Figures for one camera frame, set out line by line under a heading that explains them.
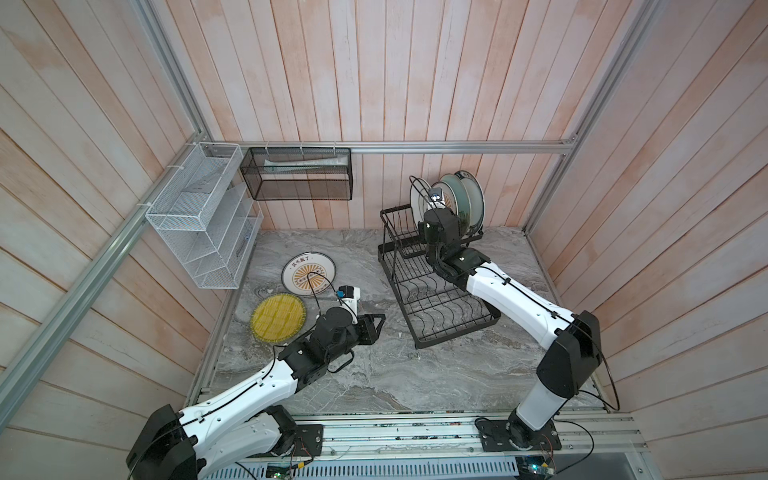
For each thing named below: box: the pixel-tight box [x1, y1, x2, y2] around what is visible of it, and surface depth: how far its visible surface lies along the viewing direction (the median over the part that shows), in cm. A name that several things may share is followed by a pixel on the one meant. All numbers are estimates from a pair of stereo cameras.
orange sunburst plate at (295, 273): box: [281, 251, 337, 296], surface depth 109 cm
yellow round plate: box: [250, 293, 307, 343], surface depth 97 cm
